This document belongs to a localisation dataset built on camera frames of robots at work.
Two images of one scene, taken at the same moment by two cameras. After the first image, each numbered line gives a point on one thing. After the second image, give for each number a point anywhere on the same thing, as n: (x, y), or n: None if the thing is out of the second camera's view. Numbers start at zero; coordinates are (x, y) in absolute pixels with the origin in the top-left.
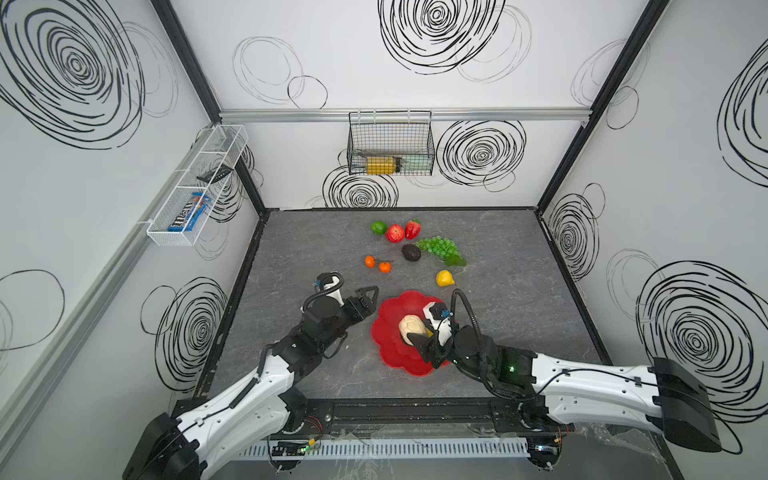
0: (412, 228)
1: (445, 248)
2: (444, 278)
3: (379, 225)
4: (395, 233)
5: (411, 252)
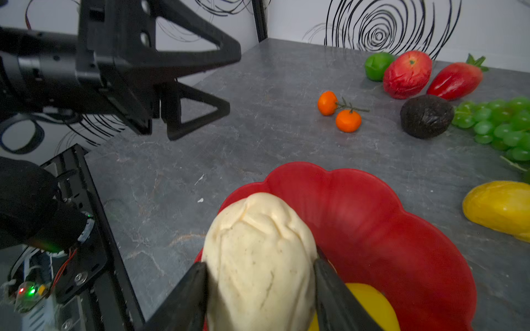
0: (458, 81)
1: (503, 123)
2: (502, 205)
3: (376, 64)
4: (407, 74)
5: (425, 116)
